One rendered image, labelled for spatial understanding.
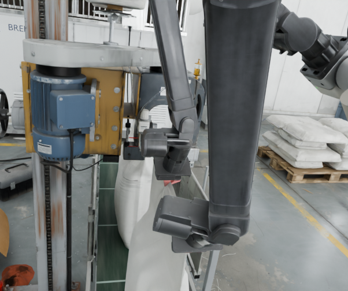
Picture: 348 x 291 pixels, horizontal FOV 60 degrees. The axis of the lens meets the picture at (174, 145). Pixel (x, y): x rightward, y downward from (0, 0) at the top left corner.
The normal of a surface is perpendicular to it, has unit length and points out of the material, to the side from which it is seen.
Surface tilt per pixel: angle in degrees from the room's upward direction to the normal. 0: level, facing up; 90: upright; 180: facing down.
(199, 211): 30
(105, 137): 90
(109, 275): 0
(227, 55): 119
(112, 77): 90
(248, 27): 125
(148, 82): 90
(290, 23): 88
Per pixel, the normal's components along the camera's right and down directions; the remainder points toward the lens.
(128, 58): 0.77, 0.32
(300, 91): 0.21, 0.38
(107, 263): 0.12, -0.93
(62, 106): 0.60, 0.36
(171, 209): 0.20, -0.63
